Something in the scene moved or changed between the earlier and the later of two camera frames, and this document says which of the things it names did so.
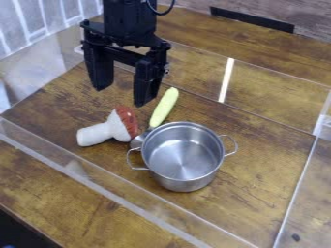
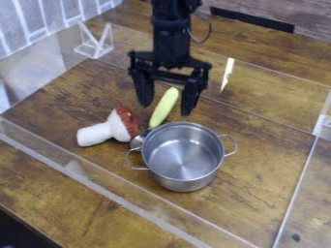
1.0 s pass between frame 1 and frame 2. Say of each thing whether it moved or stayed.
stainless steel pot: stayed
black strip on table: stayed
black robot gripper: moved
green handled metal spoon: stayed
